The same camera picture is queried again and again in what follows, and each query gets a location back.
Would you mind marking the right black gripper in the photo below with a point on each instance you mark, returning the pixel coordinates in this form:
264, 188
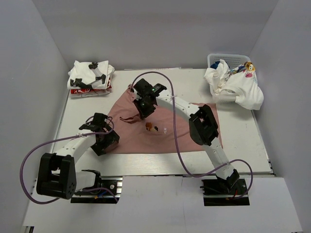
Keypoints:
144, 113

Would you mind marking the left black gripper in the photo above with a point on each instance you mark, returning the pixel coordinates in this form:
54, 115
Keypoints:
112, 137

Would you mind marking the pink t shirt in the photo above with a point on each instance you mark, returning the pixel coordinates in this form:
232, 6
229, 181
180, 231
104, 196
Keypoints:
153, 135

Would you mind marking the blue t shirt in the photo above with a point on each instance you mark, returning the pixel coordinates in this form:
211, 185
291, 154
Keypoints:
215, 65

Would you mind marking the white printed t shirt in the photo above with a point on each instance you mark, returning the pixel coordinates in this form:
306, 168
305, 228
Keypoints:
241, 80

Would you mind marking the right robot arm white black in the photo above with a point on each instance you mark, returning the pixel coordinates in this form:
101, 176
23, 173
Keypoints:
203, 127

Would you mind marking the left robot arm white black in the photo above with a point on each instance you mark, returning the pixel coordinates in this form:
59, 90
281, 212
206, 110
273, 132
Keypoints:
57, 176

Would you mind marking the folded red white t shirt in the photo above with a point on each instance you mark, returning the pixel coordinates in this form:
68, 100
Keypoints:
88, 92

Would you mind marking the folded white black t shirt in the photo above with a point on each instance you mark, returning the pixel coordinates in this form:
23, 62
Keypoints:
90, 75

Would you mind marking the white plastic basket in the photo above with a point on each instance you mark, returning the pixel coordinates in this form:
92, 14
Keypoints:
233, 61

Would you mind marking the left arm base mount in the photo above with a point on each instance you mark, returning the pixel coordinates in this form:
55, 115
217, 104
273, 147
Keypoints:
107, 191

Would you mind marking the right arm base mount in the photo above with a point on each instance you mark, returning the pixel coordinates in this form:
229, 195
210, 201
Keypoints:
216, 196

